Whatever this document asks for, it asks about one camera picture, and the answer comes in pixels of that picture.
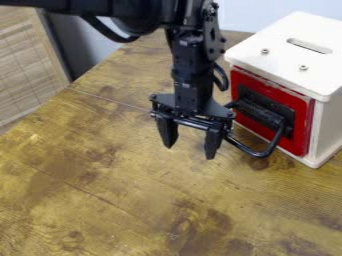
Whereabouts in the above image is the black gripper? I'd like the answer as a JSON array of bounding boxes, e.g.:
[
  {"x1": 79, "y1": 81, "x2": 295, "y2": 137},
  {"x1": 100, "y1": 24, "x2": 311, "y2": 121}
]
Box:
[{"x1": 148, "y1": 61, "x2": 237, "y2": 161}]

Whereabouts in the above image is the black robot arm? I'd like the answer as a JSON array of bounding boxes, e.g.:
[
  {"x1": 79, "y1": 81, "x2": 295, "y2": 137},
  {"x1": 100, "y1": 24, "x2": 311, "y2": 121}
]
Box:
[{"x1": 0, "y1": 0, "x2": 233, "y2": 160}]

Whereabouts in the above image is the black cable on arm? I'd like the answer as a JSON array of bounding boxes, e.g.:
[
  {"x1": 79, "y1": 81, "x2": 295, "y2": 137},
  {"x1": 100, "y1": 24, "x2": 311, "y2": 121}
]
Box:
[{"x1": 211, "y1": 61, "x2": 231, "y2": 93}]

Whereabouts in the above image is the white wooden box cabinet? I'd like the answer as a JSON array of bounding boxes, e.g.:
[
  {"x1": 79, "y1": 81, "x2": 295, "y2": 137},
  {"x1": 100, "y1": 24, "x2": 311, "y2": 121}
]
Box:
[{"x1": 224, "y1": 12, "x2": 342, "y2": 168}]

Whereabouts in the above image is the wooden slatted panel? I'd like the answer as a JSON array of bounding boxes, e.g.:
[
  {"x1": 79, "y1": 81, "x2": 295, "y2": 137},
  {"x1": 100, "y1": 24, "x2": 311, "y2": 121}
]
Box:
[{"x1": 0, "y1": 6, "x2": 70, "y2": 129}]

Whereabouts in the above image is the black metal drawer handle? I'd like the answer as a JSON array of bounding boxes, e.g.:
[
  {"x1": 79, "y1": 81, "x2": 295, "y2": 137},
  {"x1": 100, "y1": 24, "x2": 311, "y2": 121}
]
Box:
[{"x1": 224, "y1": 85, "x2": 295, "y2": 158}]

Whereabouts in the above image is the red drawer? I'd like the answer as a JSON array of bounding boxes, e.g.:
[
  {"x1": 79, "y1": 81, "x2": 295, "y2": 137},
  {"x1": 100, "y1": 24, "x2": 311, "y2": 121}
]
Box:
[{"x1": 230, "y1": 66, "x2": 315, "y2": 157}]

